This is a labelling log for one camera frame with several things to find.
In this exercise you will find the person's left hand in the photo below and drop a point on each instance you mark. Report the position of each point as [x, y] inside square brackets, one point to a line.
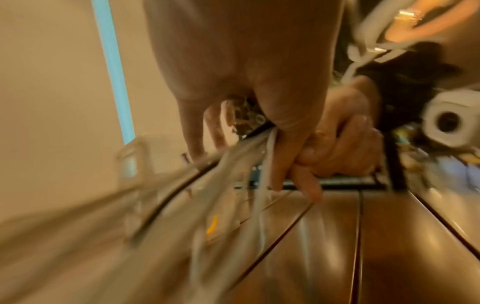
[243, 44]

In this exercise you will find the person's right hand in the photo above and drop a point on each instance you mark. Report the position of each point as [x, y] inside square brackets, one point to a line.
[348, 133]

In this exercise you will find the clear plastic three-drawer organiser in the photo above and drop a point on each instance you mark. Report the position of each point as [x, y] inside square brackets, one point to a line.
[129, 160]

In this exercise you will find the brown slatted wooden table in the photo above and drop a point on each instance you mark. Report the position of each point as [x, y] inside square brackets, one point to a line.
[393, 252]

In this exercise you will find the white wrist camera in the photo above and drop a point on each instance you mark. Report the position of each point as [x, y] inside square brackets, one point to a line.
[450, 118]

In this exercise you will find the wall light strip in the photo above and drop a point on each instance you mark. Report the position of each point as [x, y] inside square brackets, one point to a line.
[112, 59]

